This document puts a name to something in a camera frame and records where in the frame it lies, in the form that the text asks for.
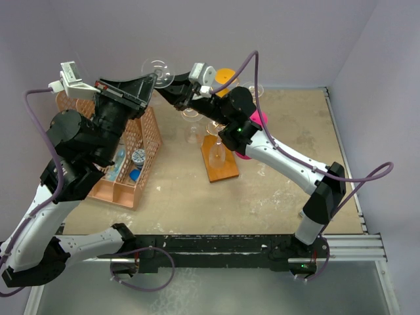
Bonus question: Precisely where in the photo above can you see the yellow plastic wine glass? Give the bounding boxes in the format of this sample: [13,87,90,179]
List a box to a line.
[215,68,240,97]

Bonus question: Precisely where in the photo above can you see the purple cable loop under table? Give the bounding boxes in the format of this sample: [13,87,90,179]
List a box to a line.
[110,245,178,292]

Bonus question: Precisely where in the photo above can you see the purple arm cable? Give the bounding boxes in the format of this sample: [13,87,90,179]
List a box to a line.
[213,50,394,234]
[0,87,66,298]

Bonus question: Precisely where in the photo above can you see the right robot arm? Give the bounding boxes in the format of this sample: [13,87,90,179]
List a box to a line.
[158,74,347,257]

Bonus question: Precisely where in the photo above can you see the blue cap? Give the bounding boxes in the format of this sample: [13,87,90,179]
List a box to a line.
[129,169,141,182]

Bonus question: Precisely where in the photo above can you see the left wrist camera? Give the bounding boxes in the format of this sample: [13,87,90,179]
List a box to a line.
[48,61,100,100]

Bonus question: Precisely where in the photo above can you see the clear champagne flute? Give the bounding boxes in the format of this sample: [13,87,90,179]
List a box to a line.
[209,136,226,169]

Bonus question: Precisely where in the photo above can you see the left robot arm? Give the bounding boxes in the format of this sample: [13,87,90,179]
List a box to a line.
[1,73,157,295]

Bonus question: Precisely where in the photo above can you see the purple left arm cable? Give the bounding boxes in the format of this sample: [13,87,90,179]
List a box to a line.
[0,87,66,298]

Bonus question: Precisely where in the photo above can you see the orange plastic file organizer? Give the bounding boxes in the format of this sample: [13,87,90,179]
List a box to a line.
[55,90,163,211]

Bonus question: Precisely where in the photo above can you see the blue toothbrush package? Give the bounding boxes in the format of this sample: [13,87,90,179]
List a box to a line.
[105,148,125,181]

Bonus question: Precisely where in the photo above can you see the round white blue tin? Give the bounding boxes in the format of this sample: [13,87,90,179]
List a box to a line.
[131,148,146,167]

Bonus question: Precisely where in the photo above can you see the small clear glass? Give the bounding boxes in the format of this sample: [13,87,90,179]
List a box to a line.
[206,121,225,137]

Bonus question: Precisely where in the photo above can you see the black table front rail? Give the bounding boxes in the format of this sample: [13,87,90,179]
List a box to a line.
[55,224,388,273]

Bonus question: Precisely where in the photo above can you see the clear wine glass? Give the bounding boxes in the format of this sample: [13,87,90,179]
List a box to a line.
[181,109,205,147]
[249,85,264,98]

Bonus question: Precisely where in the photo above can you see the pink plastic wine glass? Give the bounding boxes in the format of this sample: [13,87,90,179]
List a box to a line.
[234,110,269,161]

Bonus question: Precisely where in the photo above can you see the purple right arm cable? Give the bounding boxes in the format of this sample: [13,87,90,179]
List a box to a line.
[213,50,394,234]

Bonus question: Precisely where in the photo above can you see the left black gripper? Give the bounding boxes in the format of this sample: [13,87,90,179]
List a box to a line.
[89,72,155,163]

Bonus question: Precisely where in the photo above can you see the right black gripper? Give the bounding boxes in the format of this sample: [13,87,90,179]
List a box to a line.
[152,73,232,127]

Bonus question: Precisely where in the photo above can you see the gold wire wine glass rack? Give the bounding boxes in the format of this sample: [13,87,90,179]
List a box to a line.
[182,85,260,184]

